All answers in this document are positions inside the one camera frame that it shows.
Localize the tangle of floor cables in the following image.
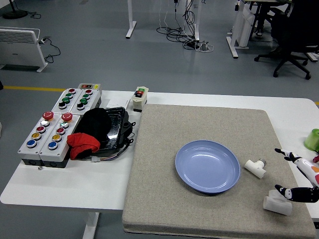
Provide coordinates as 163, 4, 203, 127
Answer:
156, 0, 200, 50

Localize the black cloth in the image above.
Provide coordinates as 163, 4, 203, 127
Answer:
74, 108, 112, 140

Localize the five-button control box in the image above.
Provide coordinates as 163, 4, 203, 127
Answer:
17, 111, 59, 166
39, 112, 81, 168

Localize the black device with cables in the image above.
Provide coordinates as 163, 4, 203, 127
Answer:
91, 119, 137, 162

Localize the white desk leg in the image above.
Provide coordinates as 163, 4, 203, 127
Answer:
125, 0, 137, 39
193, 0, 201, 42

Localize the large white pipe tee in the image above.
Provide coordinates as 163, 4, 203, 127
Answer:
263, 189, 293, 216

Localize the white panel heater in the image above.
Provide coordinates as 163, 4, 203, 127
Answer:
0, 26, 48, 73

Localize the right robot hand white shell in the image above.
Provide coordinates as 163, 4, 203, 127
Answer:
275, 148, 319, 204

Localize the four-button control box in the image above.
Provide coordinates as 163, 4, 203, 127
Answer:
69, 89, 103, 115
51, 88, 83, 115

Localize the small white pipe tee metal-threaded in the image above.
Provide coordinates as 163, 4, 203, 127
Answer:
244, 158, 267, 179

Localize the red cloth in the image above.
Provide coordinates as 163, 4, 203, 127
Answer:
66, 132, 101, 160

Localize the black heater power cable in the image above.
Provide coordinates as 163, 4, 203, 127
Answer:
38, 36, 61, 64

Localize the grey-brown mat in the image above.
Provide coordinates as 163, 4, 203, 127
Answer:
122, 104, 317, 239

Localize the white table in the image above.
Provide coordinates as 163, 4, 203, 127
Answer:
0, 90, 319, 239

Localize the black plastic tray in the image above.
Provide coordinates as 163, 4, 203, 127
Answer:
74, 107, 129, 152

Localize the white desk with side panel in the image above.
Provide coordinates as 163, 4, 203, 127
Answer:
226, 0, 295, 59

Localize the green cup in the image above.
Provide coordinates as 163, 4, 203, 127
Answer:
304, 128, 319, 152

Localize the black stand base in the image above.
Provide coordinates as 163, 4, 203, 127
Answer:
2, 0, 28, 19

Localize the blue round plate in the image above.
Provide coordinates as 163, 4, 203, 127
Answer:
174, 140, 241, 195

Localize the black office chair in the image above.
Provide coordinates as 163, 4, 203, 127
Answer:
254, 0, 319, 80

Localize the white start-stop switch box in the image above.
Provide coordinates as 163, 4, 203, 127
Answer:
131, 86, 150, 113

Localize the white paper card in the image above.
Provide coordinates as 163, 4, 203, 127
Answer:
101, 98, 132, 110

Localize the grey rocker switch box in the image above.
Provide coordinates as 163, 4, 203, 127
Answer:
78, 83, 102, 91

